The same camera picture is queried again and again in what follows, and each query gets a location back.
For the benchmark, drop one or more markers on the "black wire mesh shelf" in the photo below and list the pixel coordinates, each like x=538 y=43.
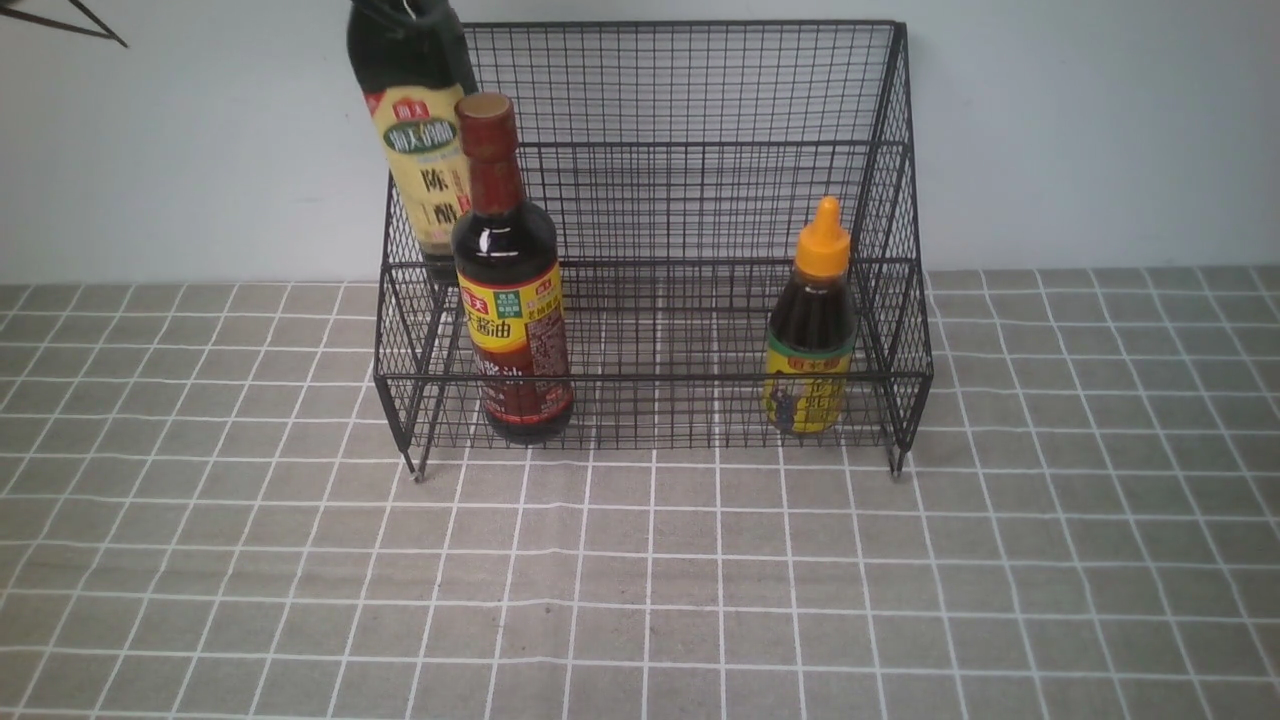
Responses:
x=679 y=159

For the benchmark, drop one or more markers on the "grey checked tablecloth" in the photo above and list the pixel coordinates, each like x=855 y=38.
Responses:
x=205 y=517

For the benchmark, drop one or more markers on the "oyster sauce bottle orange cap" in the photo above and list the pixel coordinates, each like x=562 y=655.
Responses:
x=812 y=330

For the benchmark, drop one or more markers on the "soy sauce bottle red neck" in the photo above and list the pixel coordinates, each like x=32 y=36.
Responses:
x=507 y=262

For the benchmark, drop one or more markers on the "vinegar bottle gold cap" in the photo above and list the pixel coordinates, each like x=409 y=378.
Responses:
x=412 y=63

